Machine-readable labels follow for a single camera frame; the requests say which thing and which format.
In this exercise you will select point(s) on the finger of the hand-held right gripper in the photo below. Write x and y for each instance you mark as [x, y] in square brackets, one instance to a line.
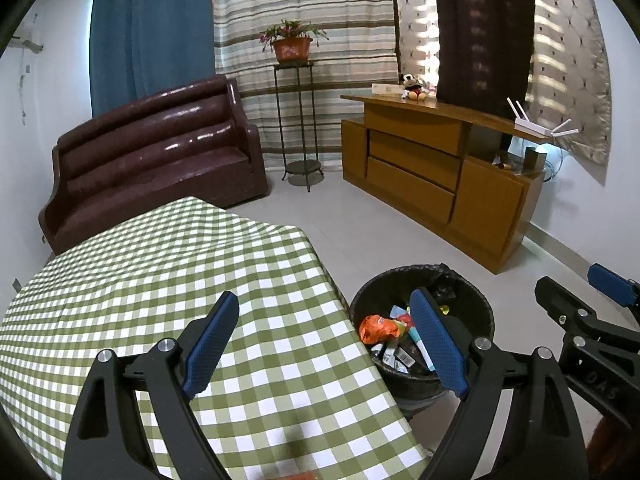
[612, 285]
[570, 315]

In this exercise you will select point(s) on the blue curtain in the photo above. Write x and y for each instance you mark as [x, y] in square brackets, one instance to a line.
[150, 25]

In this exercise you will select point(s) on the green checkered tablecloth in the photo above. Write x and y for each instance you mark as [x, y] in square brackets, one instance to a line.
[150, 270]

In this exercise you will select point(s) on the white flat box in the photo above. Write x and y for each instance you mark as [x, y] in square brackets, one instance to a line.
[386, 89]

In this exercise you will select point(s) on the white router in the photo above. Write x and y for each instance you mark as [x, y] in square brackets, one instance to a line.
[527, 125]

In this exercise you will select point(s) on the dark purple curtain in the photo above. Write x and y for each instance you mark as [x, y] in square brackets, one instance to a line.
[480, 35]

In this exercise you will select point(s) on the black metal plant stand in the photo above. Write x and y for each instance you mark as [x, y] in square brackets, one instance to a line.
[303, 166]

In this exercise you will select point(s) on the dark brown leather sofa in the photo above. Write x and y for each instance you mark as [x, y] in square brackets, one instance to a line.
[150, 160]

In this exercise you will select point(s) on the white air conditioner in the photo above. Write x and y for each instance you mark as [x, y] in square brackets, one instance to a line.
[27, 42]

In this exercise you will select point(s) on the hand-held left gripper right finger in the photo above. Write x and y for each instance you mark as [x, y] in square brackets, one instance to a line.
[440, 345]

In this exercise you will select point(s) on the striped curtain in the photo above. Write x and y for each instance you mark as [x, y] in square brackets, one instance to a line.
[340, 20]

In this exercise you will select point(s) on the small brown box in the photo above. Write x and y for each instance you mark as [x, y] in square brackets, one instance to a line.
[534, 156]

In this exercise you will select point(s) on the beige patterned curtain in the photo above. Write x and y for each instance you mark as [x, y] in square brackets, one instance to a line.
[570, 60]

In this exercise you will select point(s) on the orange plastic bag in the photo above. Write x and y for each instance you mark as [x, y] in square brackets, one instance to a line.
[377, 330]

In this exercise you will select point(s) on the mouse plush toy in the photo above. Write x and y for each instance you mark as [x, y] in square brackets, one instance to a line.
[412, 87]

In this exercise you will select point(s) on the round bin with black liner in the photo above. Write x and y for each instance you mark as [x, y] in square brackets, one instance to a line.
[470, 310]

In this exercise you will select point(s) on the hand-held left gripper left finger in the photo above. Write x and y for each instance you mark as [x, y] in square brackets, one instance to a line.
[212, 345]

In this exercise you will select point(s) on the wooden cabinet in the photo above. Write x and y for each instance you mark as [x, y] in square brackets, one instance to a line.
[410, 185]

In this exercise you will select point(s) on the potted plant orange planter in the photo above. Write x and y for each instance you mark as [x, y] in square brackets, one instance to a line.
[292, 50]

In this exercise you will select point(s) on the white grey pen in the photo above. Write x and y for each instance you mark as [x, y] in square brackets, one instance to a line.
[425, 352]

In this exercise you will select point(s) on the black packet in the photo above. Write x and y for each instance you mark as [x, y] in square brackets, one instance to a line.
[402, 357]

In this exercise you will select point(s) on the blue white tube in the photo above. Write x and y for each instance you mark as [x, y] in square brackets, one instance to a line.
[415, 335]

